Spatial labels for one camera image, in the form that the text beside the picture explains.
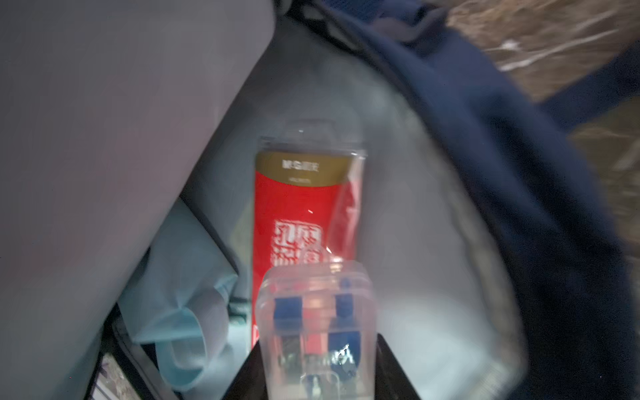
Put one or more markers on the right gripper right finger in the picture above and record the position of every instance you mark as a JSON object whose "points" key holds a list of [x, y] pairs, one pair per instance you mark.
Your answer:
{"points": [[391, 382]]}

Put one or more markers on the clear plastic ruler case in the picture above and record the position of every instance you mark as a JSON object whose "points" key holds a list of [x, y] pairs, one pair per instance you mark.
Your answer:
{"points": [[317, 331]]}

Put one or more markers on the navy blue backpack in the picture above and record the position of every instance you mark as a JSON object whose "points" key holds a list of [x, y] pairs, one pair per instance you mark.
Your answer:
{"points": [[496, 269]]}

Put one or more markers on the teal pencil case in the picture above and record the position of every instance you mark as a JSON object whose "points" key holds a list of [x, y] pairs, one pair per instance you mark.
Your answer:
{"points": [[177, 299]]}

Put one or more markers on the red stationery packet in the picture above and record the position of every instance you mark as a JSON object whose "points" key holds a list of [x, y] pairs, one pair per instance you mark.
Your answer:
{"points": [[307, 203]]}

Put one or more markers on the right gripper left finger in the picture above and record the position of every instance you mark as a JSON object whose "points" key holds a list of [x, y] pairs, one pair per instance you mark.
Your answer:
{"points": [[249, 383]]}

